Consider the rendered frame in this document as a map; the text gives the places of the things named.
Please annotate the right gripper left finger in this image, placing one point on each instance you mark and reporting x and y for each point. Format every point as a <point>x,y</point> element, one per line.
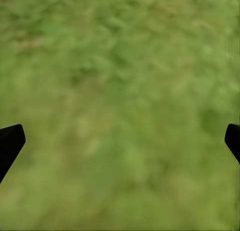
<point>12,140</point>

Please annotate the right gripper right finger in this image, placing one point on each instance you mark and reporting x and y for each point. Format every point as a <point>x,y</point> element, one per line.
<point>232,139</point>

